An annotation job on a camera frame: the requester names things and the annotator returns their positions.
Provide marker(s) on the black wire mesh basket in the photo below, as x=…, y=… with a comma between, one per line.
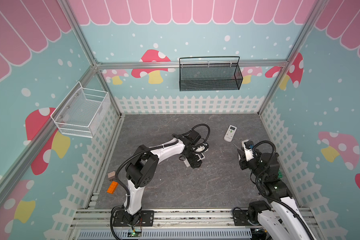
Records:
x=220, y=73

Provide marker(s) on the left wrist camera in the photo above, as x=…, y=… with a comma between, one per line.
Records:
x=201, y=148

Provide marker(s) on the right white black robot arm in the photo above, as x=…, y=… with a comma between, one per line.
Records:
x=278, y=214

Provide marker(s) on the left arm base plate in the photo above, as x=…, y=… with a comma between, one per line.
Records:
x=139, y=219

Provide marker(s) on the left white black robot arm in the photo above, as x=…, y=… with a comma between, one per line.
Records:
x=135, y=173

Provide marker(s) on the white wire mesh basket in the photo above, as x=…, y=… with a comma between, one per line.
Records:
x=81, y=112

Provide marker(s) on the white remote with green buttons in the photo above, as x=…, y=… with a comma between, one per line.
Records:
x=194, y=160

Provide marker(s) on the white air conditioner remote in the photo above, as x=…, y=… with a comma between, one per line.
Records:
x=230, y=133

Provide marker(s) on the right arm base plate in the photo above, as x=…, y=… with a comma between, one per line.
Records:
x=242, y=218

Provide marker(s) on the orange toy brick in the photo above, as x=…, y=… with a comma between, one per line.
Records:
x=112, y=188

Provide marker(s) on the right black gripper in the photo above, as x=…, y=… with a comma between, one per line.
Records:
x=243, y=160

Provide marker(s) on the brown toy block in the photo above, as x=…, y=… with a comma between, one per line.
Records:
x=112, y=176

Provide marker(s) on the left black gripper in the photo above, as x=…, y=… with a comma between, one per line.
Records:
x=191, y=161

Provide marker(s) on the green toy brick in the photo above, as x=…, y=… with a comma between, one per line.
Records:
x=280, y=174

